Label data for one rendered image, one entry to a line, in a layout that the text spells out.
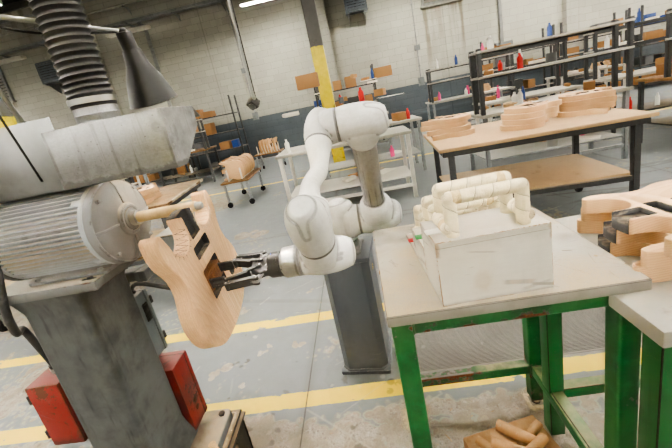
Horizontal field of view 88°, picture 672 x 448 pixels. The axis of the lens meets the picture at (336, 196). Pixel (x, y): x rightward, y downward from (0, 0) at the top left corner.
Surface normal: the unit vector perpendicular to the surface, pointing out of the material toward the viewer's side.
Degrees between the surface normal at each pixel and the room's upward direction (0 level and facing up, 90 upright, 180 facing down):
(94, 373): 90
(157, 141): 90
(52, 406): 90
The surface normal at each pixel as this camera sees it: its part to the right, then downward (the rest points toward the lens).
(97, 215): 0.81, -0.23
